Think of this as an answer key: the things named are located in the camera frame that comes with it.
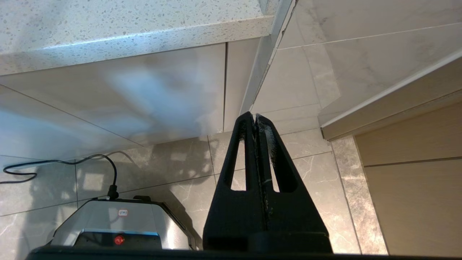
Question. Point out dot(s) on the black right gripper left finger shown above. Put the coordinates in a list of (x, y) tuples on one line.
[(234, 224)]

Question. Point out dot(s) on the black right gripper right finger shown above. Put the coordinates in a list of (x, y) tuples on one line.
[(296, 224)]

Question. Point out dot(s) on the gray robot base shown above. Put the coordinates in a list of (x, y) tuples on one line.
[(119, 227)]

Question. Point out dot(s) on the light wooden cabinet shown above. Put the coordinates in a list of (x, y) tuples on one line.
[(415, 180)]

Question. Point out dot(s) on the narrow white cabinet panel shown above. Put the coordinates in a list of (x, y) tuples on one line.
[(238, 83)]

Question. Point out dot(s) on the white base cabinet door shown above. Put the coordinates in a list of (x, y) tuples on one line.
[(108, 101)]

